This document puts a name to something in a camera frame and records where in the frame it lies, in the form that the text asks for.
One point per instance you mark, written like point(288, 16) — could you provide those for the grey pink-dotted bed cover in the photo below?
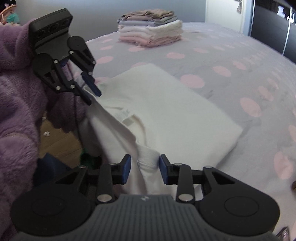
point(250, 82)

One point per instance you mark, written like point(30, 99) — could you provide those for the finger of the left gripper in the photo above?
point(78, 91)
point(90, 81)

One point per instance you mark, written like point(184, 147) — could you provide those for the black sliding wardrobe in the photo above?
point(273, 24)

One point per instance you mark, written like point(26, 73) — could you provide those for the folded white garment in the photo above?
point(172, 29)

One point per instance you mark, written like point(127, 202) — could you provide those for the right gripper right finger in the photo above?
point(179, 175)

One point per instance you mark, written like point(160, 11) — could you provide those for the cream white long-sleeve shirt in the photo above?
point(145, 112)

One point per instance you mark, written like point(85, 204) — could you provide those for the folded pink garment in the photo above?
point(139, 41)

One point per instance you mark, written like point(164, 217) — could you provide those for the folded beige garment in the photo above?
point(147, 15)

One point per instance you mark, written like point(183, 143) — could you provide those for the white room door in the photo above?
point(227, 13)

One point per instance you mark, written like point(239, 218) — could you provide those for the folded grey garment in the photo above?
point(153, 23)

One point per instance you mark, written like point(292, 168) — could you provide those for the purple fleece sleeve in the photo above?
point(24, 101)

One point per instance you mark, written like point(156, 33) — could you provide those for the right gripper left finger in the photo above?
point(110, 175)

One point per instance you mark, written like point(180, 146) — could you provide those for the blue object on floor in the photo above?
point(52, 166)

